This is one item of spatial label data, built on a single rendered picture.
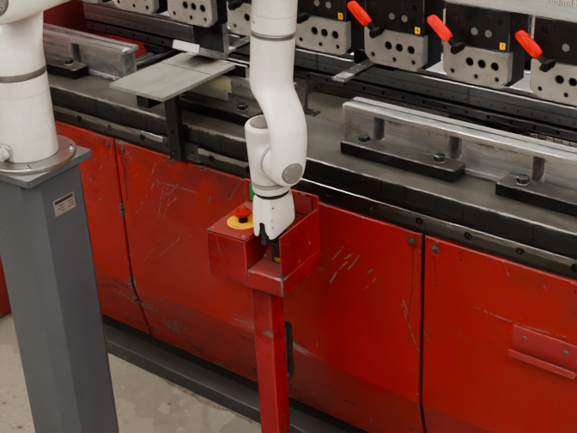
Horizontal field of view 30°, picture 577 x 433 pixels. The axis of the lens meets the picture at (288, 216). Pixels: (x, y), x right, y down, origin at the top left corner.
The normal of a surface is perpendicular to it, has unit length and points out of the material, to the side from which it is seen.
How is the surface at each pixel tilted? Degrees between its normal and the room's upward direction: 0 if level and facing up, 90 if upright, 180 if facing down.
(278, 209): 91
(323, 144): 0
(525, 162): 90
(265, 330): 90
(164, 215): 90
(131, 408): 0
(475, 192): 0
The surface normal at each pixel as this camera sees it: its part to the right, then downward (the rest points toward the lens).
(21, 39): 0.27, -0.62
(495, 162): -0.61, 0.39
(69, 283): 0.81, 0.24
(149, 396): -0.04, -0.88
